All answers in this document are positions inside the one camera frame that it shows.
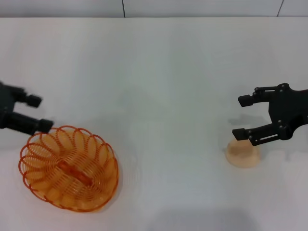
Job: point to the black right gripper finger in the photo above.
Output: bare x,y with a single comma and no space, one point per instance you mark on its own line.
260,136
255,97

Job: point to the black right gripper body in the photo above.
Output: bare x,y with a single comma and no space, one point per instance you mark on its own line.
288,108

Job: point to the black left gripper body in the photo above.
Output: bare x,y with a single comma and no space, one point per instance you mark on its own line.
4,101

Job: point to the pale round bread bun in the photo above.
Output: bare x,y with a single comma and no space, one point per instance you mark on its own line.
243,156

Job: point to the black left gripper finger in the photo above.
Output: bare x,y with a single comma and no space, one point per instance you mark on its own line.
31,99
26,124

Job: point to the orange woven plastic basket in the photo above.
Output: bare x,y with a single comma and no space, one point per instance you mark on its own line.
69,168

